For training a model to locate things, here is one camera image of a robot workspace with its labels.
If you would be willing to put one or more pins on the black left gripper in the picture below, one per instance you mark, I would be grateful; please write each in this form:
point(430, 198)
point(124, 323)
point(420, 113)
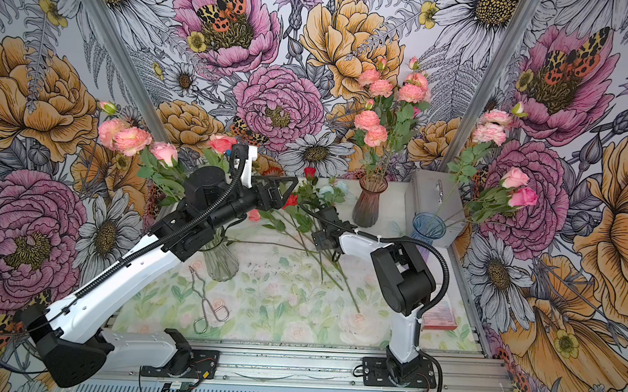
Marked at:
point(277, 200)

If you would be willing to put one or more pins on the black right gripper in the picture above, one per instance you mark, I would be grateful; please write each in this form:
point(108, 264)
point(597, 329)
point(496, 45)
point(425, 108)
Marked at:
point(320, 240)

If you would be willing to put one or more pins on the blue purple glass vase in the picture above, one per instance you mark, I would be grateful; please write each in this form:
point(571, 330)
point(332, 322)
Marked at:
point(428, 228)

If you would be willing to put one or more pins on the eleventh pink rose stem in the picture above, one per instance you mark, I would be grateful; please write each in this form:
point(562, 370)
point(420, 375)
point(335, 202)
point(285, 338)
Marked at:
point(489, 133)

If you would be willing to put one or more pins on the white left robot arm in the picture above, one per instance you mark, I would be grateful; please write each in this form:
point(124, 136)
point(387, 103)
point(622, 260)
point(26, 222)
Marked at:
point(68, 334)

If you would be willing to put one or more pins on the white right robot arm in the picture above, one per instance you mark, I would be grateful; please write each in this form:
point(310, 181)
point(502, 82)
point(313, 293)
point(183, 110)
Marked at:
point(413, 277)

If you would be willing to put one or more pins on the dark pink glass vase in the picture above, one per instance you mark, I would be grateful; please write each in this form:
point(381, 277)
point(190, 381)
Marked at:
point(367, 208)

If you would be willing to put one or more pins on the clear glass vase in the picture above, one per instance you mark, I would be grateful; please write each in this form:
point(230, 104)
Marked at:
point(221, 262)

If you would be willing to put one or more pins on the pink flower stems on table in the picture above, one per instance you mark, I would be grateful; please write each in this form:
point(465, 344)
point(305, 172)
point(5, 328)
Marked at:
point(312, 194)

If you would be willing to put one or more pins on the floral table mat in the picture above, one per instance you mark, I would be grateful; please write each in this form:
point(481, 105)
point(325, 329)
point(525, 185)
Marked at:
point(277, 296)

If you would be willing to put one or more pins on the metal scissors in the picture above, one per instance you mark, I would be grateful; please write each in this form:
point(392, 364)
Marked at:
point(209, 310)

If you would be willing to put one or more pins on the grey metal box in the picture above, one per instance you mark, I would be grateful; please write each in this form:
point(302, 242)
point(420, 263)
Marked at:
point(435, 192)

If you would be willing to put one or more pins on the red small box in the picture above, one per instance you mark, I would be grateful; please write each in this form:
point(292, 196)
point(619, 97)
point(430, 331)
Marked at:
point(440, 319)

